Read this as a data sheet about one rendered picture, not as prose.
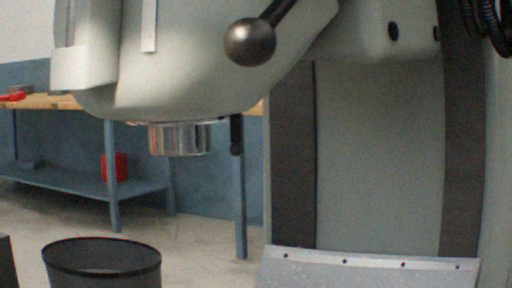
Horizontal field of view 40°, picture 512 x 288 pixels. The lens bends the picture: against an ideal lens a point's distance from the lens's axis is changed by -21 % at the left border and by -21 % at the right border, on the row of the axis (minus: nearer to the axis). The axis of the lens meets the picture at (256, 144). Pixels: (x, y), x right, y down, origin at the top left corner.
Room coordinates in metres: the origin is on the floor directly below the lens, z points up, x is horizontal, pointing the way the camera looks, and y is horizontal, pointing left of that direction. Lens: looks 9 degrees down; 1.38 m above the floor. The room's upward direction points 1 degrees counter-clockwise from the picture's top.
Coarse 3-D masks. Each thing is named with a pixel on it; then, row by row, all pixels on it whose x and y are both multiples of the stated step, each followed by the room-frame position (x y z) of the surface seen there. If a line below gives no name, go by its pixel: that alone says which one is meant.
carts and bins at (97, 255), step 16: (64, 240) 2.70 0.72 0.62; (80, 240) 2.74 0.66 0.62; (96, 240) 2.76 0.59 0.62; (112, 240) 2.77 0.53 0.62; (128, 240) 2.75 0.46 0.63; (48, 256) 2.57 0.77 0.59; (64, 256) 2.67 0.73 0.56; (80, 256) 2.73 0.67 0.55; (96, 256) 2.75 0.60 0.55; (112, 256) 2.76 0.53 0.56; (128, 256) 2.75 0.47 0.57; (144, 256) 2.70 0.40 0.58; (160, 256) 2.60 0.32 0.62; (48, 272) 2.42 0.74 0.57; (64, 272) 2.32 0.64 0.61; (80, 272) 2.30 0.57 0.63; (96, 272) 2.70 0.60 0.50; (112, 272) 2.71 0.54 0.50; (128, 272) 2.35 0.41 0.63; (144, 272) 2.40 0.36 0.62; (160, 272) 2.54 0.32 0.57
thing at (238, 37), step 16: (288, 0) 0.50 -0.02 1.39; (272, 16) 0.48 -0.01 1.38; (240, 32) 0.46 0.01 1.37; (256, 32) 0.46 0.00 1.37; (272, 32) 0.46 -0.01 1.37; (224, 48) 0.47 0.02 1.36; (240, 48) 0.46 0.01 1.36; (256, 48) 0.46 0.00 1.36; (272, 48) 0.46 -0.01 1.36; (240, 64) 0.46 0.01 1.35; (256, 64) 0.46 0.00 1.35
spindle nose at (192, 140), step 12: (156, 132) 0.60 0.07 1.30; (168, 132) 0.59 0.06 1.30; (180, 132) 0.59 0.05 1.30; (192, 132) 0.60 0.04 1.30; (204, 132) 0.61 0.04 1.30; (156, 144) 0.60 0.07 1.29; (168, 144) 0.59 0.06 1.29; (180, 144) 0.59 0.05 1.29; (192, 144) 0.60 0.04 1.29; (204, 144) 0.60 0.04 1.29; (168, 156) 0.60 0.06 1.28; (180, 156) 0.59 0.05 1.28
